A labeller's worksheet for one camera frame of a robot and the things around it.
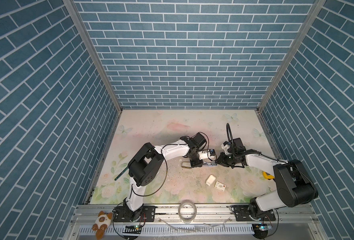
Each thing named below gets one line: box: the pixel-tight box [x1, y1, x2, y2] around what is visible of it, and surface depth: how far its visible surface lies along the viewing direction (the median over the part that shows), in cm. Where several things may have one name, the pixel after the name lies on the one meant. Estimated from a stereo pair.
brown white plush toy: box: [92, 210, 113, 240], surface depth 70 cm
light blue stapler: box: [203, 161, 217, 167], surface depth 93 cm
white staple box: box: [214, 181, 227, 192], surface depth 84 cm
